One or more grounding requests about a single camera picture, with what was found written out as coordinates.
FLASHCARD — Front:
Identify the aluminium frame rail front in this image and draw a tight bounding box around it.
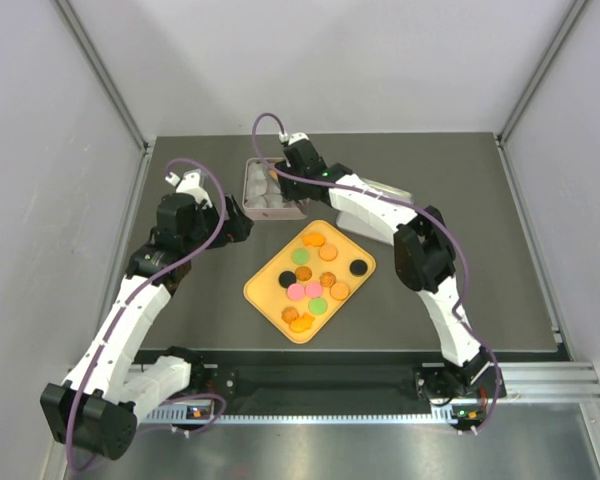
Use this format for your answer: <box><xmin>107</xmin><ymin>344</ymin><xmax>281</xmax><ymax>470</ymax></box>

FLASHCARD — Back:
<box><xmin>140</xmin><ymin>362</ymin><xmax>600</xmax><ymax>428</ymax></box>

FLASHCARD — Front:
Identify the chocolate chip cookie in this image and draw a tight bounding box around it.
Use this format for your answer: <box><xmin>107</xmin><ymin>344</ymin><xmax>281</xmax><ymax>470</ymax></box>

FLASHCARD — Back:
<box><xmin>295</xmin><ymin>266</ymin><xmax>313</xmax><ymax>282</ymax></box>

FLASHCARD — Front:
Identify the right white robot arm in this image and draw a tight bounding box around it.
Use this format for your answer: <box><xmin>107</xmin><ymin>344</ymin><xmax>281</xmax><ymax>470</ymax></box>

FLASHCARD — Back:
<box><xmin>275</xmin><ymin>133</ymin><xmax>491</xmax><ymax>401</ymax></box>

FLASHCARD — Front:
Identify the pink cookie tin box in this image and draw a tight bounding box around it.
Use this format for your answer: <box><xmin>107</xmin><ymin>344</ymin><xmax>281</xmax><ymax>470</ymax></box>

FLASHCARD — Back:
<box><xmin>242</xmin><ymin>158</ymin><xmax>307</xmax><ymax>221</ymax></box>

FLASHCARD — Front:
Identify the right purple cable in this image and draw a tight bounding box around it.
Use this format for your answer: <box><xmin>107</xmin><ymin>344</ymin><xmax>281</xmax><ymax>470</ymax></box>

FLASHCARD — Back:
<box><xmin>252</xmin><ymin>113</ymin><xmax>504</xmax><ymax>436</ymax></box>

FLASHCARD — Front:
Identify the pink sandwich cookie left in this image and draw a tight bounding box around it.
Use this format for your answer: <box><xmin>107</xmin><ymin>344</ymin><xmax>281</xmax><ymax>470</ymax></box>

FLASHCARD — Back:
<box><xmin>286</xmin><ymin>283</ymin><xmax>306</xmax><ymax>302</ymax></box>

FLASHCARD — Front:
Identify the swirl cookie bottom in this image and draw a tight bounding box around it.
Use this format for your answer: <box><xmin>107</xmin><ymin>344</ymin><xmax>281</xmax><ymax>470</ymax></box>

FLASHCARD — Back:
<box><xmin>281</xmin><ymin>307</ymin><xmax>299</xmax><ymax>324</ymax></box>

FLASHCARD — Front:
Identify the silver tin lid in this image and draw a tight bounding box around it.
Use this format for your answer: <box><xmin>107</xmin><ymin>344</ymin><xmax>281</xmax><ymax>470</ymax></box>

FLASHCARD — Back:
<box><xmin>329</xmin><ymin>174</ymin><xmax>416</xmax><ymax>245</ymax></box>

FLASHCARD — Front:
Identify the green sandwich cookie top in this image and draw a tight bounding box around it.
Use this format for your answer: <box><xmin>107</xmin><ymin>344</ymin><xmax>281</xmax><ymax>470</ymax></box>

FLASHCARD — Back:
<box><xmin>291</xmin><ymin>248</ymin><xmax>310</xmax><ymax>266</ymax></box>

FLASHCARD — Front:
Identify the round biscuit cookie top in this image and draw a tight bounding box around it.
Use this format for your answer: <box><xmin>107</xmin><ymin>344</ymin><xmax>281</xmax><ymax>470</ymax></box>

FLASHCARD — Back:
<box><xmin>318</xmin><ymin>243</ymin><xmax>338</xmax><ymax>262</ymax></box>

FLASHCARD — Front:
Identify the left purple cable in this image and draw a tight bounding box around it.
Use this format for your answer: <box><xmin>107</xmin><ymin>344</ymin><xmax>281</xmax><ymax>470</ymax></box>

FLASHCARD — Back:
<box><xmin>64</xmin><ymin>158</ymin><xmax>229</xmax><ymax>472</ymax></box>

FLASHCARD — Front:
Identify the swirl cookie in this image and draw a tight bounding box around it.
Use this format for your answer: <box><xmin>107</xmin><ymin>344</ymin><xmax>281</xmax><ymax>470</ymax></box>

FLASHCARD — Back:
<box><xmin>281</xmin><ymin>307</ymin><xmax>299</xmax><ymax>324</ymax></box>
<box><xmin>319</xmin><ymin>272</ymin><xmax>337</xmax><ymax>289</ymax></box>

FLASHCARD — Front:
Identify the fish shaped cookie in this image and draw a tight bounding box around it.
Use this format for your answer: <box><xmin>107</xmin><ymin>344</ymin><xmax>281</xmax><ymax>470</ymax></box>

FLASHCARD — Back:
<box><xmin>289</xmin><ymin>313</ymin><xmax>315</xmax><ymax>333</ymax></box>
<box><xmin>302</xmin><ymin>232</ymin><xmax>326</xmax><ymax>248</ymax></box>

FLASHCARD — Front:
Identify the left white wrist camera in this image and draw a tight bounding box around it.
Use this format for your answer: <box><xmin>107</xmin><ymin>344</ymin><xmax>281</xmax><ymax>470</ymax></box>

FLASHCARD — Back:
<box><xmin>165</xmin><ymin>170</ymin><xmax>208</xmax><ymax>203</ymax></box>

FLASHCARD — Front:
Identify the pink sandwich cookie right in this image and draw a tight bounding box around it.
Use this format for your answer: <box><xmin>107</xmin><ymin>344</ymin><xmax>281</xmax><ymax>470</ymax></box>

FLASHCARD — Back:
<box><xmin>304</xmin><ymin>282</ymin><xmax>323</xmax><ymax>299</ymax></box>

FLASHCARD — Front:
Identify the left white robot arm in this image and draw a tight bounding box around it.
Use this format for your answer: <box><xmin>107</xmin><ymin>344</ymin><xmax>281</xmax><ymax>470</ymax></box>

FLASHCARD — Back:
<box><xmin>40</xmin><ymin>193</ymin><xmax>253</xmax><ymax>460</ymax></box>

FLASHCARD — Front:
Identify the pink sandwich cookie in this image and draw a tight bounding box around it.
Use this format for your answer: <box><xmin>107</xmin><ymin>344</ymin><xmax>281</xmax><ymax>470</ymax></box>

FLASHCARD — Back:
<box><xmin>286</xmin><ymin>283</ymin><xmax>306</xmax><ymax>302</ymax></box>
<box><xmin>304</xmin><ymin>282</ymin><xmax>323</xmax><ymax>299</ymax></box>

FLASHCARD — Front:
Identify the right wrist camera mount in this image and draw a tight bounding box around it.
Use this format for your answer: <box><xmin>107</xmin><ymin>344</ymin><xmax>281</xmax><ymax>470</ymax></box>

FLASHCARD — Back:
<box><xmin>278</xmin><ymin>132</ymin><xmax>309</xmax><ymax>146</ymax></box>

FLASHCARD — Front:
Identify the green sandwich cookie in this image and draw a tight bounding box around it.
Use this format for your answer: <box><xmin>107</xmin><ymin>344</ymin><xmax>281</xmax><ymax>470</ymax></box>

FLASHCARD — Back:
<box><xmin>308</xmin><ymin>297</ymin><xmax>328</xmax><ymax>316</ymax></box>
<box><xmin>291</xmin><ymin>248</ymin><xmax>310</xmax><ymax>266</ymax></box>

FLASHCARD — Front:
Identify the purple cable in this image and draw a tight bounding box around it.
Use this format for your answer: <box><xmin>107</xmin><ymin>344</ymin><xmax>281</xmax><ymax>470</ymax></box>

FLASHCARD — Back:
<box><xmin>64</xmin><ymin>158</ymin><xmax>229</xmax><ymax>472</ymax></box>
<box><xmin>252</xmin><ymin>113</ymin><xmax>504</xmax><ymax>436</ymax></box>

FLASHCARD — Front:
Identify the black sandwich cookie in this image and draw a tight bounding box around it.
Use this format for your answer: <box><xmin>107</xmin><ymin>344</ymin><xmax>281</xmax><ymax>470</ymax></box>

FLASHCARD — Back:
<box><xmin>278</xmin><ymin>270</ymin><xmax>297</xmax><ymax>289</ymax></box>
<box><xmin>349</xmin><ymin>259</ymin><xmax>369</xmax><ymax>277</ymax></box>

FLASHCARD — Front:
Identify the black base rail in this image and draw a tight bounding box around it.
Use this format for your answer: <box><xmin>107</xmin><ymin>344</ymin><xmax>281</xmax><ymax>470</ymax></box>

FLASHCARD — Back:
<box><xmin>124</xmin><ymin>349</ymin><xmax>511</xmax><ymax>416</ymax></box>

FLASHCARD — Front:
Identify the green sandwich cookie bottom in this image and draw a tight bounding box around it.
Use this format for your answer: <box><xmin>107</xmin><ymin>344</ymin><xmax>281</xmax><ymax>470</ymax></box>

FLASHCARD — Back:
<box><xmin>308</xmin><ymin>297</ymin><xmax>328</xmax><ymax>316</ymax></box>

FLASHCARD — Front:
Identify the fish shaped cookie top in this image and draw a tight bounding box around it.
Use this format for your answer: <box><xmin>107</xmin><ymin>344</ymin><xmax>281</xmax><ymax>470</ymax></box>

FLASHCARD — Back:
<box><xmin>302</xmin><ymin>232</ymin><xmax>326</xmax><ymax>248</ymax></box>

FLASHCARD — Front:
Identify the fish shaped cookie bottom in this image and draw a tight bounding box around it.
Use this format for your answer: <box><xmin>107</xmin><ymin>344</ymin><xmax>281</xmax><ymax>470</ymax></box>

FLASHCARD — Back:
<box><xmin>289</xmin><ymin>313</ymin><xmax>315</xmax><ymax>333</ymax></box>

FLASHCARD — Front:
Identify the yellow plastic tray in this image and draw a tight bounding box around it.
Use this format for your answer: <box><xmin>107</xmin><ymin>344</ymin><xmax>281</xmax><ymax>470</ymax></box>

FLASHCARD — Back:
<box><xmin>243</xmin><ymin>220</ymin><xmax>376</xmax><ymax>344</ymax></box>

